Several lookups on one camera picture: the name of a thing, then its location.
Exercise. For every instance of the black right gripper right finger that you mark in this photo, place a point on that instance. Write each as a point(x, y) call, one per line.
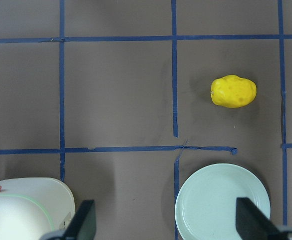
point(252, 224)

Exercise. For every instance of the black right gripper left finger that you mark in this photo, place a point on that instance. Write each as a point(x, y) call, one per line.
point(83, 224)

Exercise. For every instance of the white rice cooker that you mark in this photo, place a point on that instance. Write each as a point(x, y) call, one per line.
point(31, 207)

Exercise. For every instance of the green plate near potato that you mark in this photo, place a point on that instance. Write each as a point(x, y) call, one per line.
point(205, 207)

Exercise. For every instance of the yellow toy potato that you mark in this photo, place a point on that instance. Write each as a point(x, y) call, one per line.
point(232, 91)

